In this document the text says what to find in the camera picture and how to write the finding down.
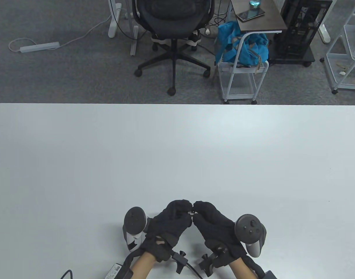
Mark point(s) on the person's left hand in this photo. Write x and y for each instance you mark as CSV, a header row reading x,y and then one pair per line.
x,y
165,228

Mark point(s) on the person's right hand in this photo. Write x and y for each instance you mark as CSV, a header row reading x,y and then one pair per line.
x,y
218,232

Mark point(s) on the grey labelled forearm pack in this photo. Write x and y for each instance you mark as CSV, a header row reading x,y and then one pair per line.
x,y
113,271

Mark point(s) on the black forearm pack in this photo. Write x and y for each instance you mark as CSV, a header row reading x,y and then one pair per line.
x,y
270,275

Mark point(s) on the person's left forearm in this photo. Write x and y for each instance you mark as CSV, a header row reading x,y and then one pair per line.
x,y
142,266

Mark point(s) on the person's right forearm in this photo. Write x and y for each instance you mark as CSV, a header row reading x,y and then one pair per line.
x,y
241,270

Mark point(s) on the grey and black hand controller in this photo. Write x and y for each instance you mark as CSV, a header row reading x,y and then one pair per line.
x,y
134,221
248,229

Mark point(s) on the blue fabric bag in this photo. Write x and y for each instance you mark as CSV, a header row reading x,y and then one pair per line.
x,y
247,52

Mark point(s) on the white desk leg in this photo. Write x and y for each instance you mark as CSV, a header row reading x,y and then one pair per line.
x,y
113,29
133,43
325,35

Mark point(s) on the white power adapter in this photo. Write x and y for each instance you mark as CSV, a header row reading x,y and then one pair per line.
x,y
209,31

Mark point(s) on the black mesh office chair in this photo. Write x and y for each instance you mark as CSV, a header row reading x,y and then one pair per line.
x,y
173,17

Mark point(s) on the smartphone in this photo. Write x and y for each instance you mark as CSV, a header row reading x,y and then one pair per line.
x,y
250,14

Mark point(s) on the white power strip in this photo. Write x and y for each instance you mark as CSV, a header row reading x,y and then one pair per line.
x,y
39,47

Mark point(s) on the brown side table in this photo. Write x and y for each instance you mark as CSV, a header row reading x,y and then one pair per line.
x,y
270,17

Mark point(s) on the blue translucent water bottle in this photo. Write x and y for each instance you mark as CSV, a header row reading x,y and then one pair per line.
x,y
255,3

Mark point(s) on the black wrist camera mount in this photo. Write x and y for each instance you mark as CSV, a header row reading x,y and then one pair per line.
x,y
207,265
181,261

